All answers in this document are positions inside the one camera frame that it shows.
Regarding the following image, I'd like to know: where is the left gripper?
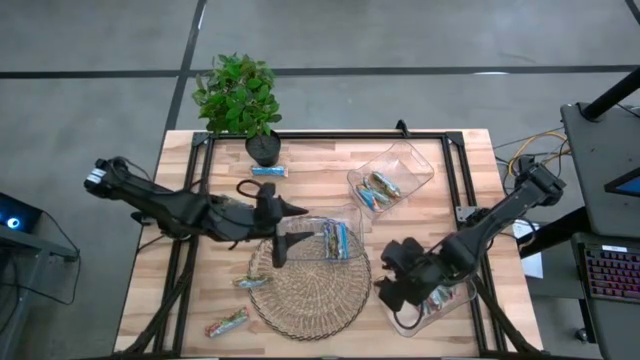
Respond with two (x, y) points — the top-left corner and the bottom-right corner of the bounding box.
(252, 181), (315, 269)

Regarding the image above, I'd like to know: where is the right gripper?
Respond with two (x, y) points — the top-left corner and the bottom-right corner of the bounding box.
(375, 237), (454, 312)

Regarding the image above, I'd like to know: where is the green blue granola bar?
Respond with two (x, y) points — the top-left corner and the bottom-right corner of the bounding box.
(232, 274), (272, 290)
(354, 183), (381, 214)
(369, 170), (402, 199)
(249, 165), (290, 179)
(363, 177), (394, 206)

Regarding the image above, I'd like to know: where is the clear plastic bin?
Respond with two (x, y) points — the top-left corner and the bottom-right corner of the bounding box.
(274, 203), (366, 263)
(374, 272), (479, 339)
(346, 140), (435, 220)

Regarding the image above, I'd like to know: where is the round woven placemat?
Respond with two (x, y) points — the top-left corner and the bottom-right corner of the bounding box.
(246, 214), (374, 343)

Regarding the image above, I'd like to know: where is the green plant in black pot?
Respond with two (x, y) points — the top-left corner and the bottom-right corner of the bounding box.
(192, 52), (284, 169)

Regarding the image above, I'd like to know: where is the white paper sheet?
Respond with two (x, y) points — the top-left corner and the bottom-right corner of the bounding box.
(512, 219), (545, 280)

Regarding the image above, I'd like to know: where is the black diagonal beam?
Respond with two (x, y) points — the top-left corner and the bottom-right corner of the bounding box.
(517, 207), (591, 259)

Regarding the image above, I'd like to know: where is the backlit black keyboard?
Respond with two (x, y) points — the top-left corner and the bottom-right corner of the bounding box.
(583, 243), (640, 305)

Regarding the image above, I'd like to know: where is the grey metal cart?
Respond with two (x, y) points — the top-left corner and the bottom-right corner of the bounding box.
(559, 102), (640, 240)

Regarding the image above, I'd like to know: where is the black monitor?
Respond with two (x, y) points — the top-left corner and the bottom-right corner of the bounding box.
(603, 167), (640, 199)

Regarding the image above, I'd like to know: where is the black computer tower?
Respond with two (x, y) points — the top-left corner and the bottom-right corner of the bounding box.
(0, 192), (44, 235)

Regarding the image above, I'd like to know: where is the black vertical pole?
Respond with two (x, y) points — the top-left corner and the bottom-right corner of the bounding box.
(581, 66), (640, 122)

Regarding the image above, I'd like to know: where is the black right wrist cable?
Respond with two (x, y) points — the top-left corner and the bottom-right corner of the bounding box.
(393, 298), (427, 330)

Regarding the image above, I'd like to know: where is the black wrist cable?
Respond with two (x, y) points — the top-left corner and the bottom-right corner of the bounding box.
(393, 298), (427, 330)
(235, 178), (264, 199)

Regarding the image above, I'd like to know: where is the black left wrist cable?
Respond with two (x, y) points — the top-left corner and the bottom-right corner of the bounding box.
(235, 178), (264, 199)

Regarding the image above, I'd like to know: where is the black aluminium table frame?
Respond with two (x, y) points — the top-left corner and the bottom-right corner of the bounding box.
(113, 130), (544, 360)

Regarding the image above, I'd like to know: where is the yellow cable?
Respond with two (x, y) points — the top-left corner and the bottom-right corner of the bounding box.
(507, 130), (571, 182)

